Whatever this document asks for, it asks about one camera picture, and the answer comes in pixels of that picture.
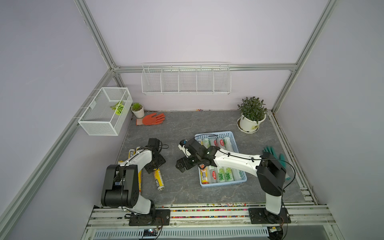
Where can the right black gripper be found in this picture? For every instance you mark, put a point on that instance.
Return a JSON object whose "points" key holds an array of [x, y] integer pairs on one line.
{"points": [[186, 164]]}

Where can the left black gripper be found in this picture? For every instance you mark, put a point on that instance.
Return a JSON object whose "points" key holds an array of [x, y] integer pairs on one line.
{"points": [[161, 161]]}

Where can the yellow red wrap roll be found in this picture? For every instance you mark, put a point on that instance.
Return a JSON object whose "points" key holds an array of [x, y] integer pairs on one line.
{"points": [[204, 174]]}

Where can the light blue plastic basket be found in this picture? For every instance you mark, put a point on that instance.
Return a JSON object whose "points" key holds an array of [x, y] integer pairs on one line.
{"points": [[223, 160]]}

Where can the green grape wrap roll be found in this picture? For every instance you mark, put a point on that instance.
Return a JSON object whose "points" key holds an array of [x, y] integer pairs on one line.
{"points": [[219, 171], [210, 169]]}

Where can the white green wrap roll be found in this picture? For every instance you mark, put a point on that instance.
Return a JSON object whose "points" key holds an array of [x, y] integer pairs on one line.
{"points": [[227, 171], [236, 173]]}

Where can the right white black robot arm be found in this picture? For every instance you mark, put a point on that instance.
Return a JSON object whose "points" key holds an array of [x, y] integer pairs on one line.
{"points": [[269, 171]]}

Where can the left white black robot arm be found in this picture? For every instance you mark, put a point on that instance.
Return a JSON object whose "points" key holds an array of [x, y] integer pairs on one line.
{"points": [[121, 183]]}

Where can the red rubber glove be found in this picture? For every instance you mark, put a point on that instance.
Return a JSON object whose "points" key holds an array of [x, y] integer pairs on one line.
{"points": [[150, 120]]}

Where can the small potted succulent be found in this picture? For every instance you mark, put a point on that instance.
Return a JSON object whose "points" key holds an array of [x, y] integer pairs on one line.
{"points": [[138, 110]]}

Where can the green leaf toy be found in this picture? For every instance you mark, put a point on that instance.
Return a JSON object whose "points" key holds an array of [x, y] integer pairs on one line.
{"points": [[118, 108]]}

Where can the large potted green plant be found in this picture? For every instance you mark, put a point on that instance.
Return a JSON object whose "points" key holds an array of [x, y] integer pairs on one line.
{"points": [[253, 113]]}

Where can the green rubber glove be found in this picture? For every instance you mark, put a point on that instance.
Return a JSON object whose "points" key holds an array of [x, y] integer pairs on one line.
{"points": [[281, 158]]}

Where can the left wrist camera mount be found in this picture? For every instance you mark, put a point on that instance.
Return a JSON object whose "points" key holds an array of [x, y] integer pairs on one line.
{"points": [[181, 146]]}

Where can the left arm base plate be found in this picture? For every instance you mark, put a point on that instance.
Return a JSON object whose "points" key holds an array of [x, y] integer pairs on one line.
{"points": [[159, 217]]}

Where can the white mesh wall basket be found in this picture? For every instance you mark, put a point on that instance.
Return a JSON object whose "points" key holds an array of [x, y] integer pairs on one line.
{"points": [[99, 119]]}

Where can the white slotted cable duct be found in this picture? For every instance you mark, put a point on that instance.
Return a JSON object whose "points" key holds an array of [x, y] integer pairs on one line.
{"points": [[181, 233]]}

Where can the white wire wall shelf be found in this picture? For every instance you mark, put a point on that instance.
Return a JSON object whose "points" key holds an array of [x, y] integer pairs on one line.
{"points": [[183, 78]]}

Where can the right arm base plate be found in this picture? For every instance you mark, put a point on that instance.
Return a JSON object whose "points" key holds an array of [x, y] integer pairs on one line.
{"points": [[262, 216]]}

